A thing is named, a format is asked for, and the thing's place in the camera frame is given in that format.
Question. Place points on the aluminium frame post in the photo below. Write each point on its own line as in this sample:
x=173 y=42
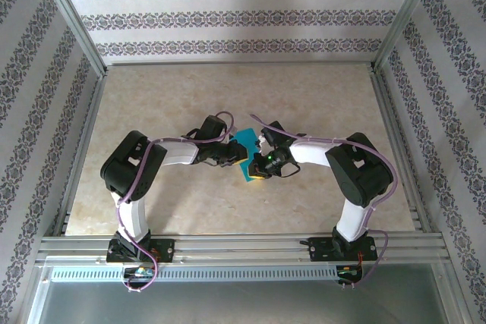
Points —
x=408 y=13
x=68 y=16

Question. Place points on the aluminium back frame rail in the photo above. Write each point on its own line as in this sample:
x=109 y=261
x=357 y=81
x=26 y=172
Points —
x=239 y=63

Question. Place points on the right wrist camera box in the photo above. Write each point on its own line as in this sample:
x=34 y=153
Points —
x=269 y=158

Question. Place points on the blue square paper sheet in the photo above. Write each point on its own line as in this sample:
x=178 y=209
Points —
x=247 y=136

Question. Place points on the aluminium right frame post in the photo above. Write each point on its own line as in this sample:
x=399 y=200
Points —
x=408 y=13

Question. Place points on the grey metal sheet panel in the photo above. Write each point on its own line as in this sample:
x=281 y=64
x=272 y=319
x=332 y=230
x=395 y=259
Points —
x=243 y=301

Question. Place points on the aluminium right side rail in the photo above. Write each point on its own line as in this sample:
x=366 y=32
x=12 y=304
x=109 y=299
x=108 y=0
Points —
x=393 y=119

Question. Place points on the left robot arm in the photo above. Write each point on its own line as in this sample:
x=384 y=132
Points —
x=121 y=172

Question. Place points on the aluminium left side rail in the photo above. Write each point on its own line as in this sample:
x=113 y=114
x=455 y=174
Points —
x=81 y=149

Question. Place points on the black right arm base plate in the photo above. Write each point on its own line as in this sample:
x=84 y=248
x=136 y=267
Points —
x=319 y=250

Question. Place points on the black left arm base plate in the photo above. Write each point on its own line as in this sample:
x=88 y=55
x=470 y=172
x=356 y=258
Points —
x=167 y=250

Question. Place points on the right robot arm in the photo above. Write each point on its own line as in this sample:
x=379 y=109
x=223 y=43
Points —
x=357 y=176

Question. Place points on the small circuit board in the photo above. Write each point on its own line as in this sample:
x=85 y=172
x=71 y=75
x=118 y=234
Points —
x=347 y=272
x=140 y=272

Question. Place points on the aluminium left frame post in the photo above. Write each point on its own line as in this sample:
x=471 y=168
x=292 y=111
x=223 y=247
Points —
x=68 y=16

